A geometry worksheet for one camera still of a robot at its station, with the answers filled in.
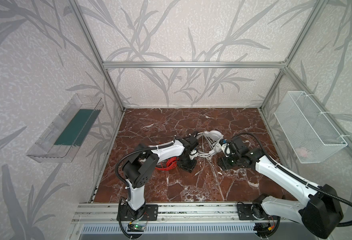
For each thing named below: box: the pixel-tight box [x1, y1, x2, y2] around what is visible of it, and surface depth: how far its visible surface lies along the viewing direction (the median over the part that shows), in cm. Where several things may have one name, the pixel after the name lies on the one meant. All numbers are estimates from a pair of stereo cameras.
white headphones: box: [196, 130, 224, 158], surface depth 96 cm
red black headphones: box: [155, 157, 179, 171], surface depth 86 cm
